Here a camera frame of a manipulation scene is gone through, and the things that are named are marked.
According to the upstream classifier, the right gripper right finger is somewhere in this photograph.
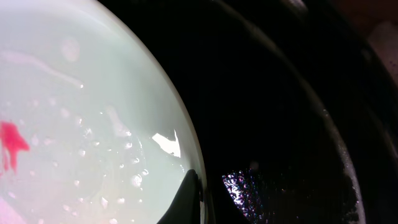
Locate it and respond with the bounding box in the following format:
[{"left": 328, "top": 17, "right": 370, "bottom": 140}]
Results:
[{"left": 221, "top": 169, "right": 311, "bottom": 223}]

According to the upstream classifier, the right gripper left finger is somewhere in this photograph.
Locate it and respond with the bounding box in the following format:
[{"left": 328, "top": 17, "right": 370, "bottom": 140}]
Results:
[{"left": 157, "top": 169, "right": 200, "bottom": 224}]

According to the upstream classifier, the light green plate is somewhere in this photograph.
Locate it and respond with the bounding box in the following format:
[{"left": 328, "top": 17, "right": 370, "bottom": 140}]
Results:
[{"left": 1, "top": 1, "right": 208, "bottom": 223}]

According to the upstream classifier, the black round tray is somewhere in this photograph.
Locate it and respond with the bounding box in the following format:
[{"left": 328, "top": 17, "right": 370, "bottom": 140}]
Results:
[{"left": 104, "top": 1, "right": 397, "bottom": 223}]

